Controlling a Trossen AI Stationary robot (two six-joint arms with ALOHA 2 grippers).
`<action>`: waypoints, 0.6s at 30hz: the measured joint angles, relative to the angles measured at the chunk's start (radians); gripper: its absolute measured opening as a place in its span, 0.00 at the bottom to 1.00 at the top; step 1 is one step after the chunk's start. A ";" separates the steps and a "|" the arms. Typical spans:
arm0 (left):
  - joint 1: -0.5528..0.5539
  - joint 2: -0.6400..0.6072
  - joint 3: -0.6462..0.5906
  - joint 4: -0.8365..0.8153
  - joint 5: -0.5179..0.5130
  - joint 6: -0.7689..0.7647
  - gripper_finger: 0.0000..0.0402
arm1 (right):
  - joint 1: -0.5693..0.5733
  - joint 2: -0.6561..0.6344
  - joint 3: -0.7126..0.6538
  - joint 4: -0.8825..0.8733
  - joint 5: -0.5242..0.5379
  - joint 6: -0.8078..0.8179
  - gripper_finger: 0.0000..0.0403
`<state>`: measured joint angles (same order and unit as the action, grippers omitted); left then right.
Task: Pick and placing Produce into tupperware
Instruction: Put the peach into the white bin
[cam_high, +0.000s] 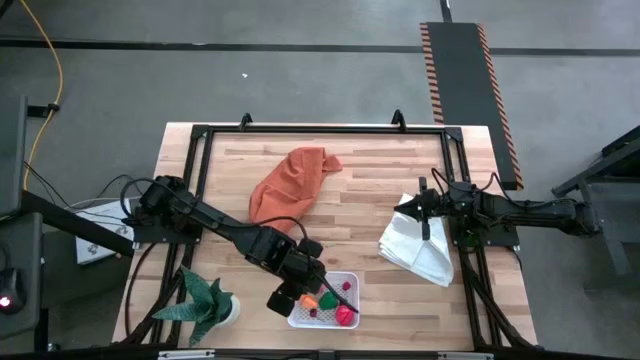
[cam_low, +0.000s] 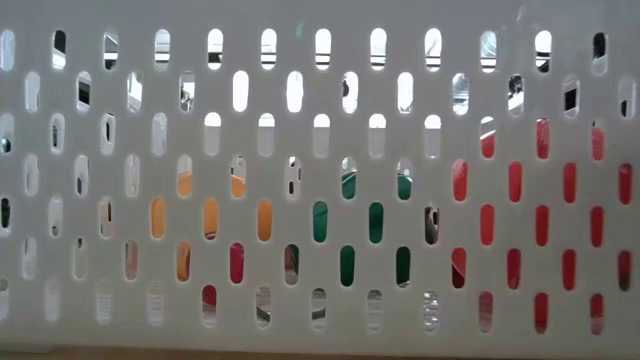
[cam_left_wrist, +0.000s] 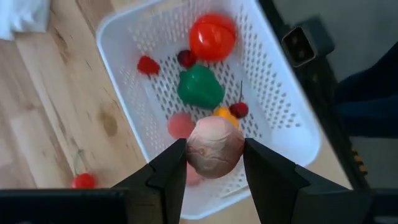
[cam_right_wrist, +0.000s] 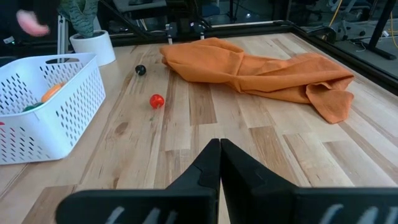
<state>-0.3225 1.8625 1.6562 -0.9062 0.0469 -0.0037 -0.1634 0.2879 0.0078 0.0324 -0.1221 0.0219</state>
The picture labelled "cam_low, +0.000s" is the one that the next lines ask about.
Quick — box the green toy pepper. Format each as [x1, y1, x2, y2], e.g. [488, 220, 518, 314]
[312, 169, 414, 289]

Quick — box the dark red toy cherry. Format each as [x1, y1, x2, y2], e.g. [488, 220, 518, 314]
[201, 242, 246, 316]

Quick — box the large red toy tomato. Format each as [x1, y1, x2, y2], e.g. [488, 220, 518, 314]
[451, 118, 634, 335]

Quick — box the white perforated plastic basket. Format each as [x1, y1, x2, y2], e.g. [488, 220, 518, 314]
[0, 0, 640, 357]

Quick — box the orange sliced toy vegetable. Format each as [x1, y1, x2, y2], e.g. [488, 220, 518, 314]
[149, 172, 274, 282]

